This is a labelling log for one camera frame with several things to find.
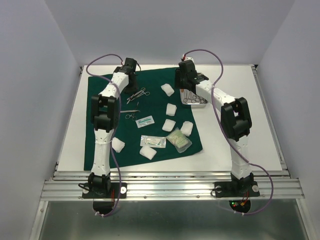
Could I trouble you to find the white blue-striped packet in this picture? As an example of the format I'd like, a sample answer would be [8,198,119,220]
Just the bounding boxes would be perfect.
[135,115,155,129]

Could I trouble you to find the clear suture packet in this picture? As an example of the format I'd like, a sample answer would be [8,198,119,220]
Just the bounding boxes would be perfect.
[140,135,167,149]

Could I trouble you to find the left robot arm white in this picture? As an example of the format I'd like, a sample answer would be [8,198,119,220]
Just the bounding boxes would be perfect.
[88,57,138,197]

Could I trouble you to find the white gauze pad upper right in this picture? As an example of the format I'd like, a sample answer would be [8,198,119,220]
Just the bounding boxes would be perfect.
[166,103,177,117]

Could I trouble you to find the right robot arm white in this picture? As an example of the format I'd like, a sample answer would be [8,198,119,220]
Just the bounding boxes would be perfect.
[174,59,260,198]

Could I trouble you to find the stainless steel tray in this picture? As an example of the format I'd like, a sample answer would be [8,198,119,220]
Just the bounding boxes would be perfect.
[179,89,208,108]

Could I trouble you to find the aluminium frame rail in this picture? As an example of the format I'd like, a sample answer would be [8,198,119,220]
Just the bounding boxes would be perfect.
[40,169,305,201]

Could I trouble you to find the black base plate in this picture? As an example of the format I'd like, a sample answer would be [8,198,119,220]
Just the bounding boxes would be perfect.
[78,182,128,200]
[211,181,260,198]

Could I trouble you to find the white gauze pad top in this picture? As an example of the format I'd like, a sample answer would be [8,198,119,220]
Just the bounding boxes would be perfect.
[161,83,175,97]

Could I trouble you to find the steel hemostat forceps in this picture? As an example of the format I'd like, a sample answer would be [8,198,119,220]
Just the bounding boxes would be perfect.
[125,112,137,121]
[127,87,150,103]

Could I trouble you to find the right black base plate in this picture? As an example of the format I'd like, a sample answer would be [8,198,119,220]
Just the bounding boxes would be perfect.
[211,181,260,198]

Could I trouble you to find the green surgical drape cloth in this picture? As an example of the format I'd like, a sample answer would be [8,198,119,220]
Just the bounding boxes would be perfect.
[83,66,204,172]

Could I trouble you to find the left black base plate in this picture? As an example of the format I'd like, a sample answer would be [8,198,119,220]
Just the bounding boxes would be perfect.
[78,182,128,200]

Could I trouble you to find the clear bag of swabs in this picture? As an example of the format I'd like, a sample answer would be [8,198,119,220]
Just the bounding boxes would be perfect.
[166,128,192,153]

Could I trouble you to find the white gauze pad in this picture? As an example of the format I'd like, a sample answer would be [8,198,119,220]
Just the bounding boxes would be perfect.
[111,137,125,153]
[162,119,176,132]
[161,83,175,97]
[139,146,157,160]
[166,103,177,117]
[180,121,194,137]

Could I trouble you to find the white gauze pad middle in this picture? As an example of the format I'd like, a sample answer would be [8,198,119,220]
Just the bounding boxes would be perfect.
[162,119,176,132]

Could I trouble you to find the white gauze pad bottom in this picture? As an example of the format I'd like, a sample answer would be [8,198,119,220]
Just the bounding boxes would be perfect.
[139,146,157,160]

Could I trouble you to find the white gauze pad lower left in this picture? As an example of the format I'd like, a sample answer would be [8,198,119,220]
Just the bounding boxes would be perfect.
[111,137,125,153]

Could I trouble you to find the steel tweezers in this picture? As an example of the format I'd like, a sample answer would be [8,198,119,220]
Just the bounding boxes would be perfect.
[120,102,140,113]

